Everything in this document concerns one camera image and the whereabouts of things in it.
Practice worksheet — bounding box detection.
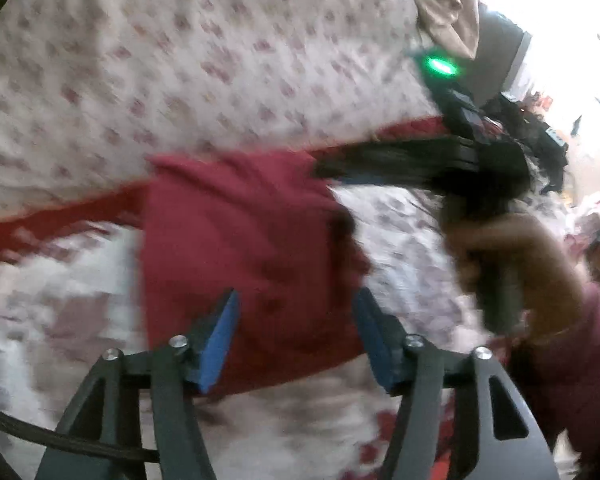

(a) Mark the dark red sweater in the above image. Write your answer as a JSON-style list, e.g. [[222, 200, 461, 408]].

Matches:
[[140, 151, 370, 394]]

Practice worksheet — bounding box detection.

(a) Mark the person's right hand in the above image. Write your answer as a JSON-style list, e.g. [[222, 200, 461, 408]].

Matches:
[[443, 214, 585, 341]]

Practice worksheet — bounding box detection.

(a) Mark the floral pink quilt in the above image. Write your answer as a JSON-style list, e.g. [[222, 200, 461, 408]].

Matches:
[[0, 0, 436, 218]]

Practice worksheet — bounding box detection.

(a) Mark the red white floral blanket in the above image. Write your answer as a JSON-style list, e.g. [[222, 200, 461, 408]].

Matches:
[[0, 182, 486, 479]]

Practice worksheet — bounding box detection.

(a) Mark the black cable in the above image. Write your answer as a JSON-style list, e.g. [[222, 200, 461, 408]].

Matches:
[[0, 398, 161, 480]]

